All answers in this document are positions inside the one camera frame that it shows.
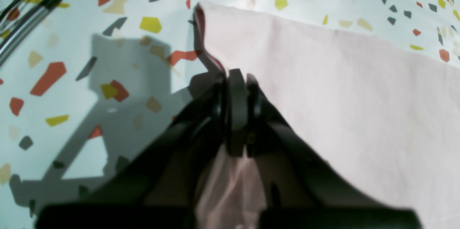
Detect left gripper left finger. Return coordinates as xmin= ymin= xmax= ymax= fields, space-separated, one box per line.
xmin=36 ymin=74 xmax=226 ymax=229

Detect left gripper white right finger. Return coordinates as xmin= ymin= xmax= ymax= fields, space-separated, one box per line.
xmin=226 ymin=69 xmax=421 ymax=229

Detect pink T-shirt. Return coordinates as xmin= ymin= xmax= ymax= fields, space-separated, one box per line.
xmin=195 ymin=2 xmax=460 ymax=229

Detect terrazzo patterned tablecloth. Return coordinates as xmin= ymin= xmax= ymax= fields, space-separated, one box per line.
xmin=1 ymin=0 xmax=459 ymax=229

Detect orange handled screwdriver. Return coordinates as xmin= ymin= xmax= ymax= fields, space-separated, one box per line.
xmin=0 ymin=0 xmax=62 ymax=66

